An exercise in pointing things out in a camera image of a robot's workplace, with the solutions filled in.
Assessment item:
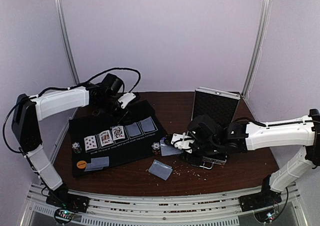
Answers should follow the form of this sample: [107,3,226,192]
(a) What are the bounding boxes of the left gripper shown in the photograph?
[95,96,134,125]

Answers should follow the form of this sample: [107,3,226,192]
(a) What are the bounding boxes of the face-up community card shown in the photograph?
[111,126,126,141]
[84,135,98,152]
[99,130,113,147]

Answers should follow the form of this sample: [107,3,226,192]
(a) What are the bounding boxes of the playing card deck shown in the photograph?
[160,137,182,156]

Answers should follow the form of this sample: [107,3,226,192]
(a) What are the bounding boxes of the community card face-down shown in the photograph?
[140,117,156,133]
[125,123,141,138]

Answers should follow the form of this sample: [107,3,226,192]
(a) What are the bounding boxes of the aluminium poker case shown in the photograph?
[181,87,241,170]

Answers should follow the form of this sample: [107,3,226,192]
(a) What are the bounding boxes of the black poker mat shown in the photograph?
[69,100,166,178]

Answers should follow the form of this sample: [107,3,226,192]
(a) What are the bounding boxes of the poker chip stack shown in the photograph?
[151,142,161,155]
[71,142,82,154]

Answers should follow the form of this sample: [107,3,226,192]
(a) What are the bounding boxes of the orange big blind button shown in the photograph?
[76,160,87,169]

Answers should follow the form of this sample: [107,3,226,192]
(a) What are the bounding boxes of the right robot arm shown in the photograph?
[172,109,320,207]

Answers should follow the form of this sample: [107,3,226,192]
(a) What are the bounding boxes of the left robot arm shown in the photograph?
[2,83,136,208]

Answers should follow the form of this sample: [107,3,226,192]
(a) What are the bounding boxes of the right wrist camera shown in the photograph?
[187,114,223,143]

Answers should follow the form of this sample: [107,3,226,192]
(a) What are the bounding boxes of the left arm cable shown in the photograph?
[2,67,142,156]

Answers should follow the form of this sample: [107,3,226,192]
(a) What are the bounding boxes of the left aluminium frame post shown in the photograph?
[54,0,80,84]

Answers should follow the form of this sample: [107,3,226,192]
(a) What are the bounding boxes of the aluminium frame post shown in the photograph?
[242,0,272,100]
[54,0,80,84]

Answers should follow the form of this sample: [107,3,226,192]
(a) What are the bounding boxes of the right aluminium frame post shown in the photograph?
[242,0,272,100]

